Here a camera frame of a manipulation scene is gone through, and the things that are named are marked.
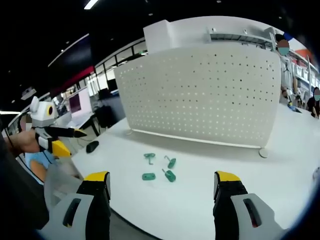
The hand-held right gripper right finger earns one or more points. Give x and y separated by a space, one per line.
240 215

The green mounting plate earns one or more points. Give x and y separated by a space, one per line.
149 176

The blue item on table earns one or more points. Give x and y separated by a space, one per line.
294 108

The black computer mouse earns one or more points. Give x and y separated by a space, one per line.
92 146

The grey metal shelf rack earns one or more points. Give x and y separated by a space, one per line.
235 37

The green hook assembly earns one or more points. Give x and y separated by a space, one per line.
172 163
170 176

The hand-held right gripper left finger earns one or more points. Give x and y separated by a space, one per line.
82 212

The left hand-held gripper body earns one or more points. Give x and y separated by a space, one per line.
41 115

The ceiling light strip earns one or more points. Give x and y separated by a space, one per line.
91 4

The person's left hand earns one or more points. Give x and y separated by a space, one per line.
23 142

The white cabinet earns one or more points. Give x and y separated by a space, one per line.
160 37

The white perforated pegboard panel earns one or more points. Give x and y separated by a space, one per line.
200 100

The black office chair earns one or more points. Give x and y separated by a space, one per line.
106 117

